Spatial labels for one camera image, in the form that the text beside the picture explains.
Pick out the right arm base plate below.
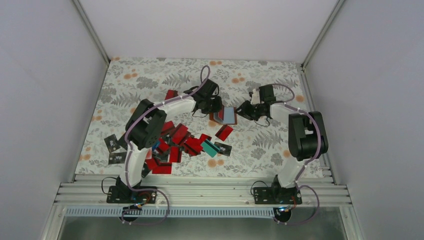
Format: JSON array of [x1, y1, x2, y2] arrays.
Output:
[[252, 187, 303, 205]]

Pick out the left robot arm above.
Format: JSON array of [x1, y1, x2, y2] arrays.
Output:
[[116, 79, 222, 203]]

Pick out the red card bottom front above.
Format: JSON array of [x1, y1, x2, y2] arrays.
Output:
[[151, 162, 173, 175]]

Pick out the black vip card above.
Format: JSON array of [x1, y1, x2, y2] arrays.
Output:
[[108, 152, 127, 165], [214, 142, 232, 157], [104, 134, 121, 153]]

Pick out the black VIP card right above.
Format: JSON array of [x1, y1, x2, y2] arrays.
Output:
[[214, 142, 232, 157]]

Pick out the black VIP card far left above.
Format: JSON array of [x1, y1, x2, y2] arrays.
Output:
[[104, 134, 121, 153]]

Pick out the brown leather card holder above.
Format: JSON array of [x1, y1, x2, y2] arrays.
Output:
[[209, 106, 238, 125]]

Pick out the aluminium rail frame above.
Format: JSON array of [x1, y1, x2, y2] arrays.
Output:
[[41, 170, 363, 240]]

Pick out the black VIP card left lower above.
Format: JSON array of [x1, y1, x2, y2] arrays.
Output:
[[108, 152, 127, 165]]

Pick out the teal card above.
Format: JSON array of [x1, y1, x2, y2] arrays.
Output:
[[200, 139, 220, 158]]

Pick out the red card pile centre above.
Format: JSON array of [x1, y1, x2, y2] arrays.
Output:
[[151, 121, 212, 165]]

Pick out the red card far left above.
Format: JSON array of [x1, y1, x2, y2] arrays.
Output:
[[165, 89, 179, 100]]

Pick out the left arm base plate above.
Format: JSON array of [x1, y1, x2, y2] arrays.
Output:
[[106, 186, 157, 204]]

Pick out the red card near holder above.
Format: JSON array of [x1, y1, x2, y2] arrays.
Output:
[[215, 124, 234, 141]]

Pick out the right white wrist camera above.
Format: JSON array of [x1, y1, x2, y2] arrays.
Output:
[[249, 88, 261, 105]]

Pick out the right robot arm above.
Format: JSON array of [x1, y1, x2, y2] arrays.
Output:
[[235, 83, 329, 204]]

